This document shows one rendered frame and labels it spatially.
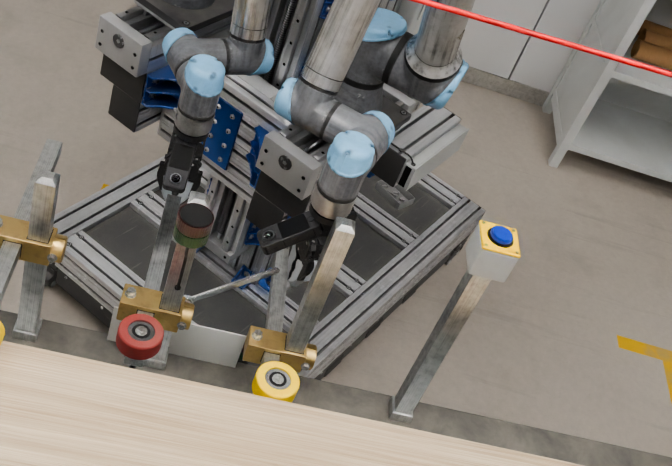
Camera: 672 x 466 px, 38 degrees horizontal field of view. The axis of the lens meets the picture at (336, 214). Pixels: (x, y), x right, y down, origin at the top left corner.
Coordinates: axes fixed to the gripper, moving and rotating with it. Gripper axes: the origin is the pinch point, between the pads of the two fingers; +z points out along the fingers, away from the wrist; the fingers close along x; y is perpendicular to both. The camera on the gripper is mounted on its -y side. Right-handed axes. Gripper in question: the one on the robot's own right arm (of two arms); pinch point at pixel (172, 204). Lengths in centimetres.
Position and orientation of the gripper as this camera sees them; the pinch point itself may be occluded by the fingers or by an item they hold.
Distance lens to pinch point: 207.7
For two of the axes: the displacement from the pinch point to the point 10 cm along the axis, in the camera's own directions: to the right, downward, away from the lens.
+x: -9.6, -2.4, -1.7
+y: 0.3, -6.6, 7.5
